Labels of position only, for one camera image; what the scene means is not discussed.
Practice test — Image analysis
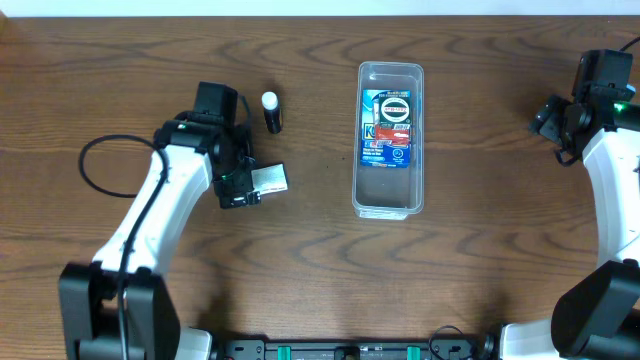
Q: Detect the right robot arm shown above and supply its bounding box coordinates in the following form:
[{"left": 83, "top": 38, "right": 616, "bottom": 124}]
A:
[{"left": 497, "top": 99, "right": 639, "bottom": 359}]

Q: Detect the clear plastic container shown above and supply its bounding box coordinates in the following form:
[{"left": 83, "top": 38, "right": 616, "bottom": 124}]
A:
[{"left": 352, "top": 61, "right": 424, "bottom": 220}]

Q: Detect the green white medicine box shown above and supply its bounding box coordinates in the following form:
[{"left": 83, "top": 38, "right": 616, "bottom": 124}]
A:
[{"left": 251, "top": 164, "right": 288, "bottom": 195}]

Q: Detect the red small box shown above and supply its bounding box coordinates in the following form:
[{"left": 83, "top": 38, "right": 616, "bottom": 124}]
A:
[{"left": 375, "top": 124, "right": 411, "bottom": 146}]

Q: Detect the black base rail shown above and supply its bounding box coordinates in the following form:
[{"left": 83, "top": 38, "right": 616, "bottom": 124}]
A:
[{"left": 216, "top": 335, "right": 498, "bottom": 360}]

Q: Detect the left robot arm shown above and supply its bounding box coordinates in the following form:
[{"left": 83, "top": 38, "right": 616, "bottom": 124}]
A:
[{"left": 58, "top": 113, "right": 262, "bottom": 359}]

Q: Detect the dark bottle white cap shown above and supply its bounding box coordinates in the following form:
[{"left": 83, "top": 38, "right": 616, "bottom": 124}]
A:
[{"left": 261, "top": 91, "right": 282, "bottom": 134}]

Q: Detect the green round-label box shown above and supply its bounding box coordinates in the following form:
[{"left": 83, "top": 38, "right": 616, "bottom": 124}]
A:
[{"left": 378, "top": 93, "right": 411, "bottom": 128}]

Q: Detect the blue Kool Fever box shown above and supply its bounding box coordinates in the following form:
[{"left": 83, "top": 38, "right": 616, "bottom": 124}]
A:
[{"left": 360, "top": 89, "right": 414, "bottom": 168}]

